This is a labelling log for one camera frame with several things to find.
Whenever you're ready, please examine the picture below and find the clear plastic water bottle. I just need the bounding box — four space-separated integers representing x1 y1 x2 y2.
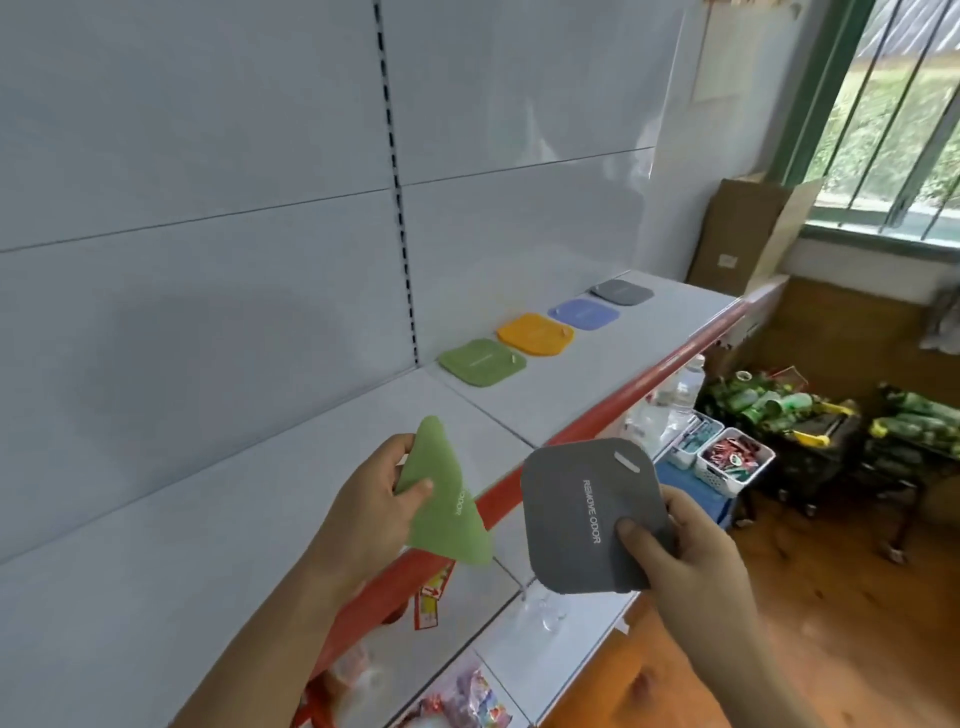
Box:
663 354 708 421

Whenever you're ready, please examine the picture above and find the person's right hand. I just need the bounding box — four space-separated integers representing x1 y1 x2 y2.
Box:
615 484 751 655

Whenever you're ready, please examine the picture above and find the black cart of green bottles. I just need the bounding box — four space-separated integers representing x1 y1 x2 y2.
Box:
862 384 960 564
705 366 864 519

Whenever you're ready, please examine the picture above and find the blue plastic stool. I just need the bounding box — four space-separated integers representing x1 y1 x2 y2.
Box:
654 457 740 530

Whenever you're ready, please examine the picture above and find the orange square pad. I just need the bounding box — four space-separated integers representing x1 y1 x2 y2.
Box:
495 312 576 357

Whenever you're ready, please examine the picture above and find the white shelf with red edge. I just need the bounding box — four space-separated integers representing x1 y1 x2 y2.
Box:
0 0 790 728

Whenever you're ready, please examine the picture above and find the white basket of small items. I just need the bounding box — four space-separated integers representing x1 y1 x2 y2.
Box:
666 417 726 471

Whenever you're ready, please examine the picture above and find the clear drinking glass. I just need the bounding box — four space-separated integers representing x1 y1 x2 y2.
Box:
534 585 571 635

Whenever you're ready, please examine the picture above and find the person's left hand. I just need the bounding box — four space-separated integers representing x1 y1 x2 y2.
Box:
318 433 435 594

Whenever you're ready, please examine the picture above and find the person's right forearm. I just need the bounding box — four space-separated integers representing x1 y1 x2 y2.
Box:
663 600 826 728

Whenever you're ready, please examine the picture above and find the brown cardboard box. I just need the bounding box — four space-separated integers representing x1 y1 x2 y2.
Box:
687 174 825 298

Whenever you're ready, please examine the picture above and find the colourful snack packet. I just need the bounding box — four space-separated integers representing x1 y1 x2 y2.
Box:
405 663 519 728

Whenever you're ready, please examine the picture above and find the person's left forearm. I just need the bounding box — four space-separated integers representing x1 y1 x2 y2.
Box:
171 551 376 728

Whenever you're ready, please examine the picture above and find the red and yellow price tag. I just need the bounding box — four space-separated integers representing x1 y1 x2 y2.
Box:
414 562 456 633

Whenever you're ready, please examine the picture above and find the green square pad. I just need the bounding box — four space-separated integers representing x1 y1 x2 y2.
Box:
393 415 495 567
438 338 528 389

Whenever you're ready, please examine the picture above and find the blue square pad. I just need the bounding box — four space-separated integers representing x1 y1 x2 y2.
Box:
547 297 621 332

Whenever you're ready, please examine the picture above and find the grey square pad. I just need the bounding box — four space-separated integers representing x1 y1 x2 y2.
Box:
589 279 656 307
519 439 678 596

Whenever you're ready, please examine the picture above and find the white basket of red packets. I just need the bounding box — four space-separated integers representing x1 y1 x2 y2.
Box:
694 427 776 498

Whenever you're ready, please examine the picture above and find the green framed barred window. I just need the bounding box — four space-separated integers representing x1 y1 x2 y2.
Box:
768 0 960 264

